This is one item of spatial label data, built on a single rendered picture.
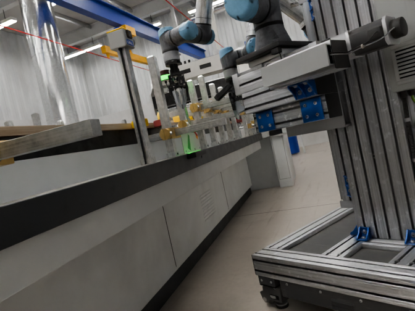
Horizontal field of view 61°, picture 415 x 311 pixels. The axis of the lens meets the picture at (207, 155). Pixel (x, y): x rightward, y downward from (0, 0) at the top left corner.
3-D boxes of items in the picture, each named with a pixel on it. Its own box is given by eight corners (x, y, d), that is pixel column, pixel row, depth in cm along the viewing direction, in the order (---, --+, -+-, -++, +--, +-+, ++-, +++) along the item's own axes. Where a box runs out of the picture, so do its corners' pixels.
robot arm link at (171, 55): (163, 57, 163) (180, 53, 163) (165, 66, 163) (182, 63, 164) (162, 52, 156) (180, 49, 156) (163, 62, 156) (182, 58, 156)
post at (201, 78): (218, 146, 235) (203, 75, 233) (217, 147, 231) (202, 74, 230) (213, 147, 236) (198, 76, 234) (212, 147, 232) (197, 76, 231)
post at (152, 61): (178, 158, 163) (155, 55, 161) (176, 158, 160) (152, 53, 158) (171, 159, 164) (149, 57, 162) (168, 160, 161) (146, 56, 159)
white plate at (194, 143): (201, 149, 195) (197, 131, 194) (185, 153, 170) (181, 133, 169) (200, 149, 195) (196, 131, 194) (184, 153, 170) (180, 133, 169)
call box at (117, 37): (135, 50, 138) (131, 30, 137) (126, 46, 131) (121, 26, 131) (120, 55, 140) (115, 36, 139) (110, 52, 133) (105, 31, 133)
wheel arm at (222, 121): (228, 126, 159) (225, 116, 159) (226, 126, 156) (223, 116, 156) (142, 145, 172) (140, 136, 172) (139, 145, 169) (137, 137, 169)
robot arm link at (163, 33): (165, 23, 153) (153, 31, 159) (171, 49, 153) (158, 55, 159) (178, 26, 159) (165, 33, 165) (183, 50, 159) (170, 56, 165)
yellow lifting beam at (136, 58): (155, 68, 757) (152, 53, 755) (107, 57, 598) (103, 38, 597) (152, 70, 760) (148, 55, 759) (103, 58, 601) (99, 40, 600)
